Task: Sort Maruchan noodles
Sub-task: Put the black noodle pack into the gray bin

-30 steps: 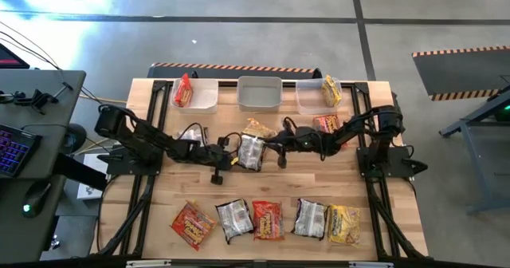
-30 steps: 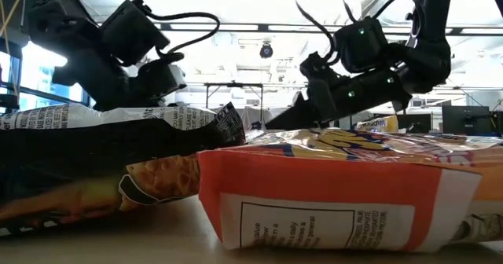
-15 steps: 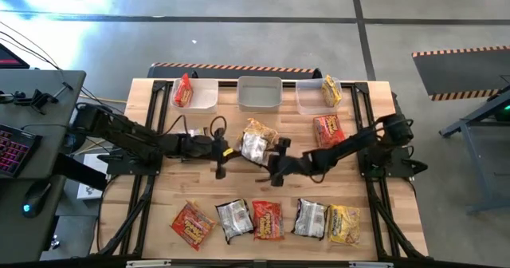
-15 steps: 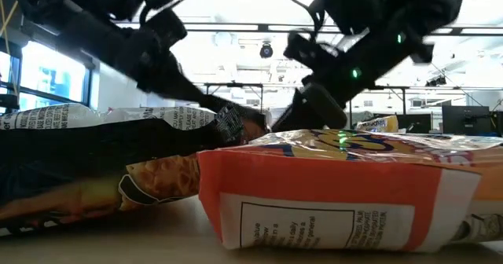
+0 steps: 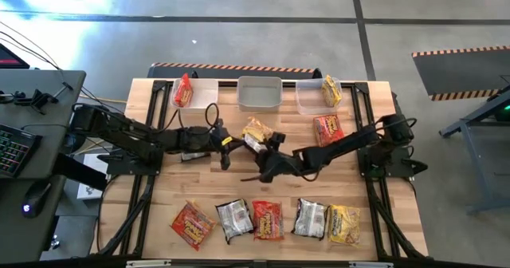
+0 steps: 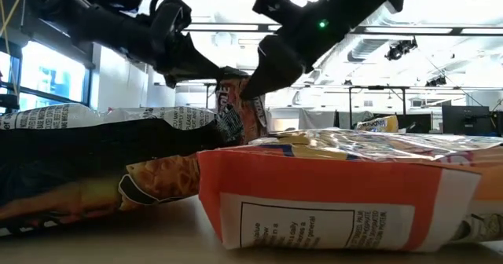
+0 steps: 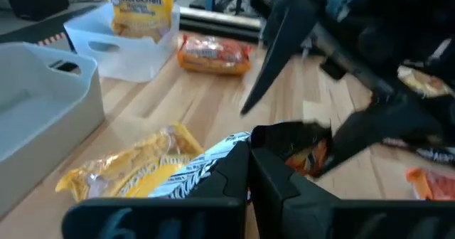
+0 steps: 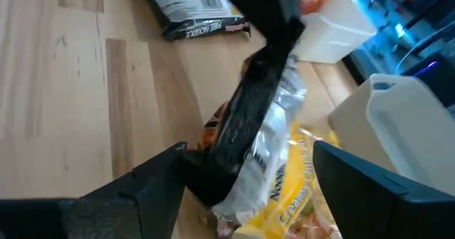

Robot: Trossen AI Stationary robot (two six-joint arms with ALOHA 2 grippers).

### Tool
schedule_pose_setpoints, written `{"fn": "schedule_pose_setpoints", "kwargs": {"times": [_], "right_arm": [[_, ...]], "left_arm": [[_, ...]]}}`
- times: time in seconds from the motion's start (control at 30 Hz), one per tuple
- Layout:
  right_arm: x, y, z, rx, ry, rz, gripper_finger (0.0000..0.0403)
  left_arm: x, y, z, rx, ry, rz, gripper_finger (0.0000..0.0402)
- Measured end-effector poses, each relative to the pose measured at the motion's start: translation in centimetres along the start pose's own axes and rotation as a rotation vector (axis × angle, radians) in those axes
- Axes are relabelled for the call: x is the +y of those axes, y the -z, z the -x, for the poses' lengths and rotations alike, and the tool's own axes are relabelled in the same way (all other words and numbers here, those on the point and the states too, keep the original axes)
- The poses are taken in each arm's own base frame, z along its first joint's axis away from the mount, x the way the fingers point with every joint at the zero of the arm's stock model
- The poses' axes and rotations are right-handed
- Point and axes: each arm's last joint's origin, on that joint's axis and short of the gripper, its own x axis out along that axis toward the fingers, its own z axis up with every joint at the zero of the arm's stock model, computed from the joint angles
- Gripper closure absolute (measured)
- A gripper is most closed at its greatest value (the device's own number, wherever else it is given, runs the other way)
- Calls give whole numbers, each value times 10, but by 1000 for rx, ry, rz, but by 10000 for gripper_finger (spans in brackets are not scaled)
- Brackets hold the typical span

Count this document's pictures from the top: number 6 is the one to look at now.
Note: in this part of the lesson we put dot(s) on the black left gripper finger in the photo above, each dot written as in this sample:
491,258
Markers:
204,69

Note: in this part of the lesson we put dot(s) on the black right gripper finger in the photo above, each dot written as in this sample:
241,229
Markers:
279,63

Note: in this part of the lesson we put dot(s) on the red Saucy Noods pack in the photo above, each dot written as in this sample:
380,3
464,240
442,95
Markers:
251,118
314,181

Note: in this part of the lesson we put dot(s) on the yellow Maruchan ramen pack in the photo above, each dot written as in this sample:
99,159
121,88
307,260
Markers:
379,124

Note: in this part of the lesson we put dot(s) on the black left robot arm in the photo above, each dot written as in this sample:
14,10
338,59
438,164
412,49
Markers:
98,24

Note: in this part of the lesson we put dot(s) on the black overhead light bar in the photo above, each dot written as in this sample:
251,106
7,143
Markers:
393,30

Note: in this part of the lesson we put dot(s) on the black ceiling spotlight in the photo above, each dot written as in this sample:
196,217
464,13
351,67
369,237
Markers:
401,50

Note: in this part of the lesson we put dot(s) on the black background monitor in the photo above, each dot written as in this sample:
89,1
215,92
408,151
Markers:
465,120

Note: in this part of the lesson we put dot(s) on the silver snack packet bottom-right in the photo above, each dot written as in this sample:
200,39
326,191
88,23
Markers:
483,226

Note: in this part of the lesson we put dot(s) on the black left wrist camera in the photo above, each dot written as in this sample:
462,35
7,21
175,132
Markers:
173,20

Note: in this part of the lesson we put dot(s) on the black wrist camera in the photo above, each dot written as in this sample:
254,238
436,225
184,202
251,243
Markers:
173,20
275,2

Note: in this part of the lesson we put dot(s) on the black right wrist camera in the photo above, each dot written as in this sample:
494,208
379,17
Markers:
275,2

